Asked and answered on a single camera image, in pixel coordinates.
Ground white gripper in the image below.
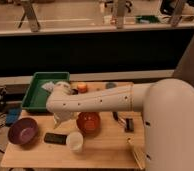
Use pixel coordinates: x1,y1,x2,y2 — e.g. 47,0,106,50
53,112,75,128

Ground black eraser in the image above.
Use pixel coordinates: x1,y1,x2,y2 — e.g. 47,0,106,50
44,133,67,145

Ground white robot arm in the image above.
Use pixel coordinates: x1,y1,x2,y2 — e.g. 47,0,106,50
46,79,194,171

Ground white paper cup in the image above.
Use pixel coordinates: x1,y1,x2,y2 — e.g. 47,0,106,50
66,132,84,153

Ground green plastic tray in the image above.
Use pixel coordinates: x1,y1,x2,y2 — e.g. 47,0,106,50
21,72,70,113

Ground orange bowl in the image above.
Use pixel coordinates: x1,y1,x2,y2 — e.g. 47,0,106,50
76,112,100,134

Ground white cloth in tray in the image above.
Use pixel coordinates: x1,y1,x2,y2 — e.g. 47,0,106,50
42,81,55,92

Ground orange block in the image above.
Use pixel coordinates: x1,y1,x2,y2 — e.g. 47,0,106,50
77,82,88,93

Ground purple bowl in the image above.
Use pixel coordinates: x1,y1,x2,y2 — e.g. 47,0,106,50
8,117,38,145

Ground blue box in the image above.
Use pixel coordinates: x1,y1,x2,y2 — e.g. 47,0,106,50
5,108,21,126

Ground beige wooden tool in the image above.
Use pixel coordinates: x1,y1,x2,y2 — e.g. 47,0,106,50
126,138,148,170

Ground black handled brush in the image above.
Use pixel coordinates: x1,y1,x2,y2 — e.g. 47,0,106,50
112,112,134,132

